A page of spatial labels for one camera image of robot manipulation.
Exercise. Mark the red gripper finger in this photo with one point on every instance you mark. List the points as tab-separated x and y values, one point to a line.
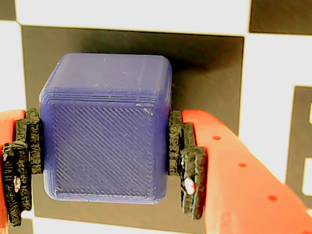
12	126
239	190

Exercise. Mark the blue cube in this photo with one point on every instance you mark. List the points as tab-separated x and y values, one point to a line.
104	136

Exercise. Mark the black white marker checkerboard mat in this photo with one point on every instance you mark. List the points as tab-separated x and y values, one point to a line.
207	73

